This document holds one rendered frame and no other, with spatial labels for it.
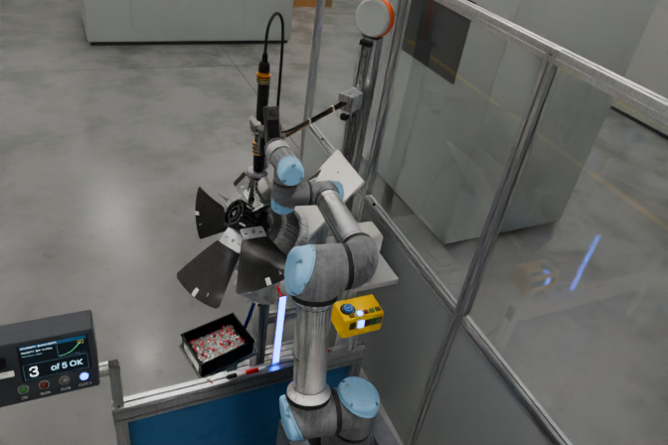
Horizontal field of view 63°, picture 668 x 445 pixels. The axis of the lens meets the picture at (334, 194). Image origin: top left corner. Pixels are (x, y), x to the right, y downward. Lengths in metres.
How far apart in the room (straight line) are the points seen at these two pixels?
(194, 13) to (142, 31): 0.67
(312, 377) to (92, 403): 1.82
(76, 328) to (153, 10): 5.95
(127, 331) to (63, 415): 0.56
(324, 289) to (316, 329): 0.11
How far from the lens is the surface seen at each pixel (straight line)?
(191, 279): 2.19
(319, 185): 1.66
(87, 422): 3.03
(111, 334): 3.37
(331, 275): 1.29
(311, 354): 1.40
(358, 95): 2.32
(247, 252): 2.00
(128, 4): 7.28
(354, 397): 1.53
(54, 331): 1.69
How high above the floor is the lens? 2.45
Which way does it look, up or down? 33 degrees down
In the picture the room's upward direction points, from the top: 9 degrees clockwise
